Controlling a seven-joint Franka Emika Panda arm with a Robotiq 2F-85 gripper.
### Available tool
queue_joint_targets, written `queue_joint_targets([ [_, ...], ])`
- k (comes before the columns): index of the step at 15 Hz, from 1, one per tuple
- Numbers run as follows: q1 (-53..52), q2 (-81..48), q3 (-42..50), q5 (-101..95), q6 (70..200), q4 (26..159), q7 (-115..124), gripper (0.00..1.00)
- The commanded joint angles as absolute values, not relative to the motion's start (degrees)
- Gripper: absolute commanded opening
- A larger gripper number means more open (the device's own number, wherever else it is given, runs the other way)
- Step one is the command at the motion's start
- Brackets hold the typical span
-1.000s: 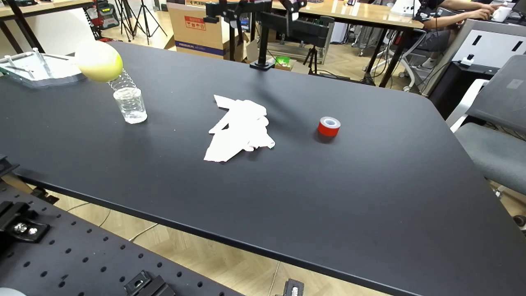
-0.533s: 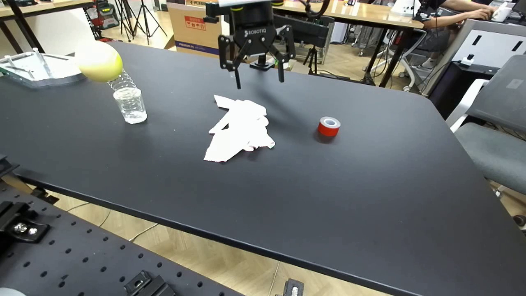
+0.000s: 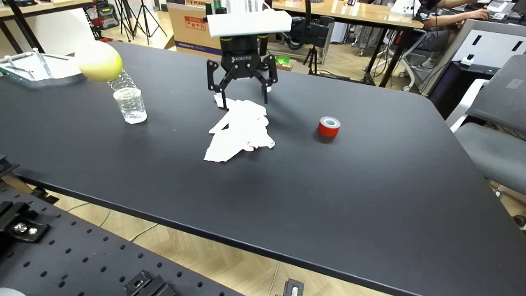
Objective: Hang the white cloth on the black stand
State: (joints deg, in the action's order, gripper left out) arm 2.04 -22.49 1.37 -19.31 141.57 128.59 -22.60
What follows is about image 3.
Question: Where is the small wooden table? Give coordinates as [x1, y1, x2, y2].
[0, 0, 96, 54]

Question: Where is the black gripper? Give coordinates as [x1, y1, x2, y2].
[206, 32, 280, 111]

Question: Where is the long wooden table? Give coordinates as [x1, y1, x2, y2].
[270, 0, 427, 88]

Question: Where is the clear plastic cup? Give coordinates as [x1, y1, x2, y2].
[113, 85, 150, 126]

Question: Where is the black mounting bracket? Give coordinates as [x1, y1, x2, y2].
[124, 269, 180, 296]

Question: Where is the black perforated breadboard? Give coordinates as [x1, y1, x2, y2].
[0, 177, 244, 296]

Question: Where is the gray drawer cabinet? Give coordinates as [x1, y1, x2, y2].
[422, 19, 526, 113]

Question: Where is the cardboard box red print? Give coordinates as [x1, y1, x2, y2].
[167, 1, 224, 57]

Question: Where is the black camera on tripod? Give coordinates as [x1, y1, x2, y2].
[288, 14, 336, 75]

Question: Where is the red tape roll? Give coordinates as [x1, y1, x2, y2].
[316, 115, 343, 139]

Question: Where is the black bracket with screws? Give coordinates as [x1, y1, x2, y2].
[0, 200, 53, 245]

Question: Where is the small gray bracket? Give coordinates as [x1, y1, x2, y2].
[282, 278, 307, 296]

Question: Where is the seated person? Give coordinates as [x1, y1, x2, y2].
[425, 0, 496, 29]

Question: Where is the small black clamp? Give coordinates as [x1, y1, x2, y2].
[30, 184, 62, 205]

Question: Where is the small green object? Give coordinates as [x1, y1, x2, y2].
[275, 54, 295, 70]

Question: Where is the yellow ball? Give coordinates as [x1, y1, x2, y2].
[75, 39, 126, 83]

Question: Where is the gray office chair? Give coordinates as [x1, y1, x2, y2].
[446, 54, 526, 195]

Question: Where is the black tripod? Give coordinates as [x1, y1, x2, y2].
[117, 0, 168, 46]

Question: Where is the white cloth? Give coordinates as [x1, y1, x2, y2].
[203, 92, 277, 164]

